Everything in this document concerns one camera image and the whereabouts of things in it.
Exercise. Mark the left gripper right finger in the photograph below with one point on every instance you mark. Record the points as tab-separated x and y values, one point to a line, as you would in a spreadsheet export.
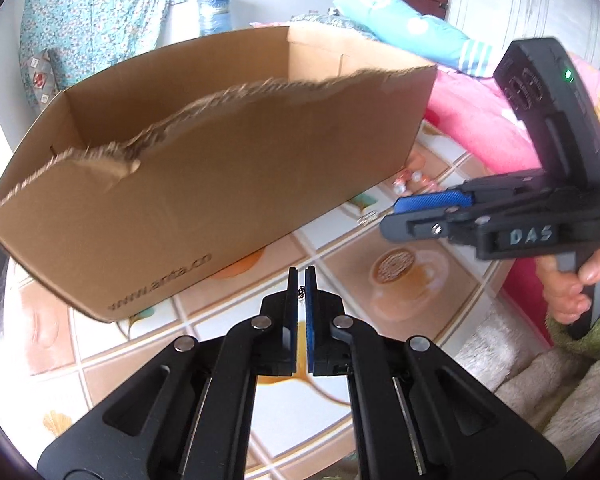
416	413

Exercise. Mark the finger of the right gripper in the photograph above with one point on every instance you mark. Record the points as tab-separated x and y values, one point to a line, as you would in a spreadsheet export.
414	225
432	202

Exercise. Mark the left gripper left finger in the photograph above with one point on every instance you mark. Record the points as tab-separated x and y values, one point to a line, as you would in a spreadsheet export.
186	414

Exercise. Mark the right hand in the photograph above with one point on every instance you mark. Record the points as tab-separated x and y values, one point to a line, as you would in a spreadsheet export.
563	291

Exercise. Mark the pink blanket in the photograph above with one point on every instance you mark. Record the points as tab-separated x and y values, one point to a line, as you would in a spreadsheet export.
474	113

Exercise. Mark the blue cartoon pillow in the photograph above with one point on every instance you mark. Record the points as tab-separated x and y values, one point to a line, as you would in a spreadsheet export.
396	23

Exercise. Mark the brown cardboard box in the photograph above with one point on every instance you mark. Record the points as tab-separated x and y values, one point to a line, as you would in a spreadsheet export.
158	172

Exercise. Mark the blue water jug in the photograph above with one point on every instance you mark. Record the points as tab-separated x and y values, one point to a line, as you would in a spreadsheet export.
214	17

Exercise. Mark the patterned rolled cushion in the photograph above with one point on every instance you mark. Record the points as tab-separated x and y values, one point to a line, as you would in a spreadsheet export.
39	80

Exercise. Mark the floral blue curtain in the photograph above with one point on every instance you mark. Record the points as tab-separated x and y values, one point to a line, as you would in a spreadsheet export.
83	37

